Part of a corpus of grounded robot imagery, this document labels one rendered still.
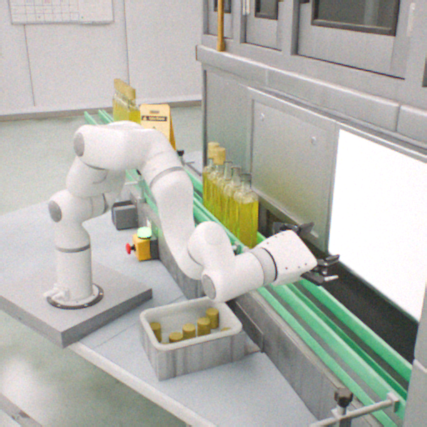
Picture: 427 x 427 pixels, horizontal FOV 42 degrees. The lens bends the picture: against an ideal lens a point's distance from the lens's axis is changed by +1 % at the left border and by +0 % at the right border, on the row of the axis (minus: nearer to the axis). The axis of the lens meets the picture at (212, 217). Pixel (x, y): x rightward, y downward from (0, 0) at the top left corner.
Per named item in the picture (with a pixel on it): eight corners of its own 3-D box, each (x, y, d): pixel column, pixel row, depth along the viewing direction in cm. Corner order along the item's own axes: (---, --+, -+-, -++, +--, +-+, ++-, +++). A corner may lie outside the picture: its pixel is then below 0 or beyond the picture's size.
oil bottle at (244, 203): (257, 262, 158) (259, 191, 150) (238, 265, 157) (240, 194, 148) (248, 253, 163) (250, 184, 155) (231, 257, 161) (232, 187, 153)
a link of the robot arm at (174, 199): (190, 163, 115) (239, 247, 108) (175, 198, 126) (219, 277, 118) (153, 173, 111) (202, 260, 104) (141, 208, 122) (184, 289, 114)
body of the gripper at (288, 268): (242, 258, 117) (283, 243, 122) (268, 297, 112) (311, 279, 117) (251, 236, 112) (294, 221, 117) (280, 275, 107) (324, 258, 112)
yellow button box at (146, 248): (158, 258, 188) (158, 238, 185) (137, 263, 186) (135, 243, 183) (153, 250, 194) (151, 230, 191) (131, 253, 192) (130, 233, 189)
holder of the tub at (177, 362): (263, 354, 141) (264, 328, 138) (158, 381, 131) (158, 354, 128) (235, 318, 155) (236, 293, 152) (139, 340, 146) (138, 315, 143)
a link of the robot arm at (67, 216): (44, 246, 151) (40, 189, 145) (83, 232, 161) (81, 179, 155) (67, 257, 146) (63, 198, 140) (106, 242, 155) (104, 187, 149)
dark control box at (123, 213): (137, 228, 212) (136, 207, 208) (116, 231, 209) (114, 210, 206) (132, 219, 219) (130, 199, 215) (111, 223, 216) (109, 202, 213)
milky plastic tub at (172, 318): (245, 358, 139) (245, 328, 135) (158, 380, 131) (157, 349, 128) (218, 320, 154) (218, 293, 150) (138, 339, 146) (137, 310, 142)
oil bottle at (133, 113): (143, 150, 261) (139, 89, 249) (131, 152, 259) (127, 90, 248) (139, 147, 265) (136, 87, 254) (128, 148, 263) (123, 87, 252)
